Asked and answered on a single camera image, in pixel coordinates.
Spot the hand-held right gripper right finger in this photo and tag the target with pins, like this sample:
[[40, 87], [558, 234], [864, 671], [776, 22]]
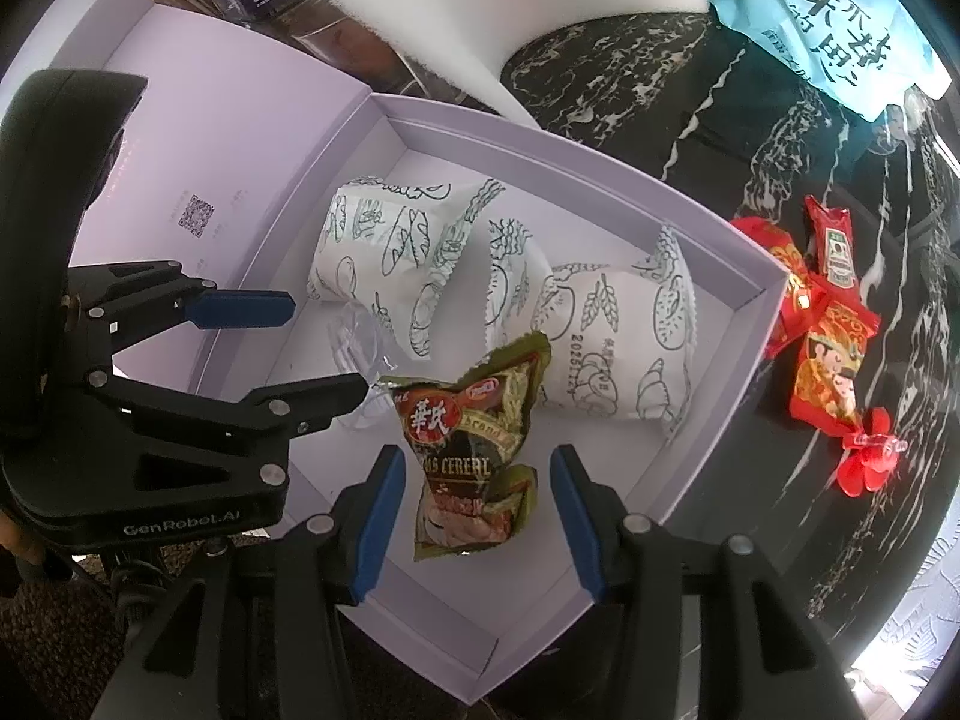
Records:
[[577, 525]]

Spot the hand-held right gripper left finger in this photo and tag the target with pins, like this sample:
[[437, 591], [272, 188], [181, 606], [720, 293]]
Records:
[[379, 517]]

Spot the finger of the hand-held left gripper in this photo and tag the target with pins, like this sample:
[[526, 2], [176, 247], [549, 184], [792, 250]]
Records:
[[240, 309], [315, 397]]

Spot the clear plastic wrapper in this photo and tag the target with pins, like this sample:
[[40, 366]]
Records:
[[360, 360]]

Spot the green cereal snack packet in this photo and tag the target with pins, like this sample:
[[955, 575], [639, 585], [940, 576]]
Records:
[[465, 435]]

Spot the white printed bread packet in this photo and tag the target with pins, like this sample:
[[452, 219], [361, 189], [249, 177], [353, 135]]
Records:
[[420, 240], [615, 345]]

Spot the red figure print snack packet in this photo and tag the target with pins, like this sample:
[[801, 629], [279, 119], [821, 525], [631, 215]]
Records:
[[832, 367]]

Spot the red plastic flower clip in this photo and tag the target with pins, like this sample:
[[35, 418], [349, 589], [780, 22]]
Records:
[[870, 457]]

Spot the red gold candy packet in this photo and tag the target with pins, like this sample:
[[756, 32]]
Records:
[[784, 270]]

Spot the lavender gift box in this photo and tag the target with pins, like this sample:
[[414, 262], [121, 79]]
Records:
[[600, 180]]

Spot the red ketchup packet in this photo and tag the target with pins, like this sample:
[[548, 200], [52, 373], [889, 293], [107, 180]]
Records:
[[832, 240]]

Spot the brown fleece garment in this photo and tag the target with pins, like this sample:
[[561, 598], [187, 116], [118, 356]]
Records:
[[60, 645]]

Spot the grey leaf pattern chair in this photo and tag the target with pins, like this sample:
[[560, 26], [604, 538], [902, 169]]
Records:
[[926, 600]]

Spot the white foam sheet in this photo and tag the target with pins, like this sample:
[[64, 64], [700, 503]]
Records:
[[487, 7]]

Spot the light blue plastic bag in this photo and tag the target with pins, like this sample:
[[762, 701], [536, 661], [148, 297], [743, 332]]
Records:
[[825, 7]]

